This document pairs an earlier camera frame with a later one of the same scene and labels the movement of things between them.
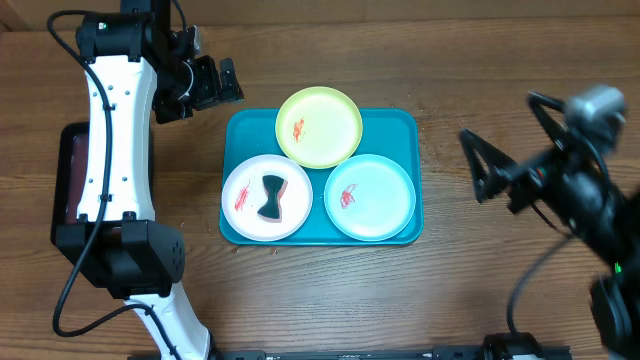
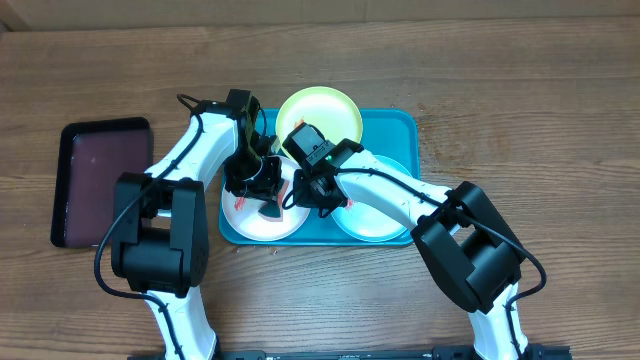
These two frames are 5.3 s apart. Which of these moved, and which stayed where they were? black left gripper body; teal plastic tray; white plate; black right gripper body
Moved: black right gripper body; black left gripper body
Stayed: teal plastic tray; white plate
